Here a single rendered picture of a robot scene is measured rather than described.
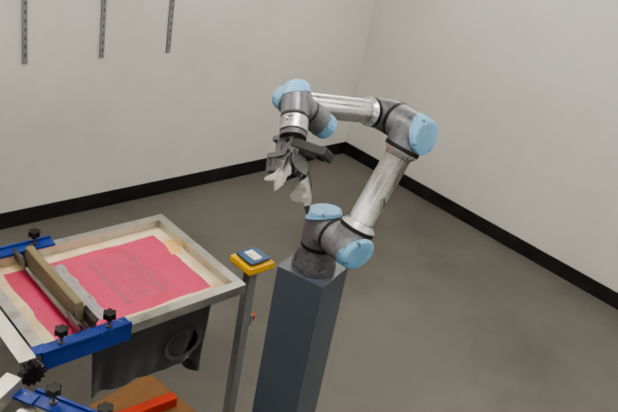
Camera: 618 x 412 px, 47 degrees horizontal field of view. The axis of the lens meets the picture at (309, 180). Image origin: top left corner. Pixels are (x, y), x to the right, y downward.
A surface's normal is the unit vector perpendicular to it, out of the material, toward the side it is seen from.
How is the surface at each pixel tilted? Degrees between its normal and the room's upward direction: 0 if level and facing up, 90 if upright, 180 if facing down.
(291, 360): 90
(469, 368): 0
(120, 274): 0
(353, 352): 0
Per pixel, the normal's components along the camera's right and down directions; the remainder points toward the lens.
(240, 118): 0.66, 0.42
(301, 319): -0.52, 0.29
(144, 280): 0.17, -0.89
